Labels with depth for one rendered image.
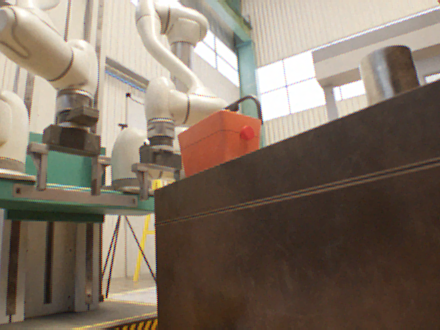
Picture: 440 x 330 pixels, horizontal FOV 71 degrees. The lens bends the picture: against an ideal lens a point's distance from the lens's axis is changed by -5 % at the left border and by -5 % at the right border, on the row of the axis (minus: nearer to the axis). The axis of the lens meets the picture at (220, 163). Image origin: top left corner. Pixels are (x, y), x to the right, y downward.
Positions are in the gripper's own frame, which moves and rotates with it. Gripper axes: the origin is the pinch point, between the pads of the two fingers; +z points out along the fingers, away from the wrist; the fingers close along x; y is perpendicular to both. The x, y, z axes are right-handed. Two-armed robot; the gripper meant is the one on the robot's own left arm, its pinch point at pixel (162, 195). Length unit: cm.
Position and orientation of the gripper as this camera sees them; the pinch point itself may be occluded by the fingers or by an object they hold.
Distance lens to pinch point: 97.9
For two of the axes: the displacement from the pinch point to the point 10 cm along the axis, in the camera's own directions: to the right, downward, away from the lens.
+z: 0.7, 9.6, -2.6
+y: 7.6, -2.2, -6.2
